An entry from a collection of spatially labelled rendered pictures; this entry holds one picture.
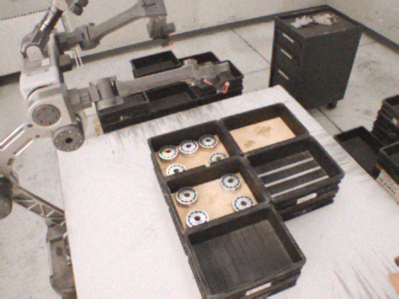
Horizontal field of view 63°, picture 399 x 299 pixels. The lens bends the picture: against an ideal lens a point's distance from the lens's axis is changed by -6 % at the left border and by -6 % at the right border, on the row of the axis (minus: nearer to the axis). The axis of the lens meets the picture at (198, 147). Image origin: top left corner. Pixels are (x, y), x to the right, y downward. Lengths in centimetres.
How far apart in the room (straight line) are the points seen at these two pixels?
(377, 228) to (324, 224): 26
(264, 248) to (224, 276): 21
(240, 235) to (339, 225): 52
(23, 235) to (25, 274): 33
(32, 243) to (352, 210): 216
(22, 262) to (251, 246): 175
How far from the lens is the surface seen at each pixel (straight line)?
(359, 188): 195
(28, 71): 134
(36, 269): 264
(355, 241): 175
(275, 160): 178
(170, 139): 181
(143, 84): 125
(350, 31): 310
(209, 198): 161
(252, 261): 145
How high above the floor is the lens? 211
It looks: 45 degrees down
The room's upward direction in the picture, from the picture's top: 4 degrees counter-clockwise
